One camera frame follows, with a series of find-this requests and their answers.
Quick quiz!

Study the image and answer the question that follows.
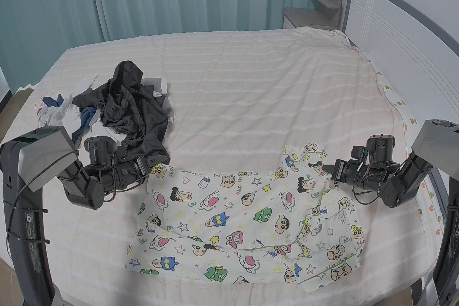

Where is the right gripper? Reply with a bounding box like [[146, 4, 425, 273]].
[[332, 159, 363, 188]]

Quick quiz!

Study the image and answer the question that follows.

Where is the bed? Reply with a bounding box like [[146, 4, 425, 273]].
[[0, 0, 459, 306]]

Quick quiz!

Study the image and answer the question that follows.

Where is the pile of clothes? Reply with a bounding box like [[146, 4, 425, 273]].
[[36, 73, 176, 148]]

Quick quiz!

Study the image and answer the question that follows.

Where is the grey bedside table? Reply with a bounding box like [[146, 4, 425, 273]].
[[283, 0, 344, 30]]

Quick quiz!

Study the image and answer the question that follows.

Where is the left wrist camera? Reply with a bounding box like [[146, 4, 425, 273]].
[[115, 148, 136, 162]]

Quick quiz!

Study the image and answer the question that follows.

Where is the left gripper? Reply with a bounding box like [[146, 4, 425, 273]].
[[115, 155, 164, 188]]

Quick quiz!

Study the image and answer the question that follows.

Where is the white printed pyjama top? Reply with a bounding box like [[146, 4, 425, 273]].
[[124, 142, 366, 294]]

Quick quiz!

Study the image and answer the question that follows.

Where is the black garment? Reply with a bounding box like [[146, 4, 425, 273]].
[[73, 61, 170, 166]]

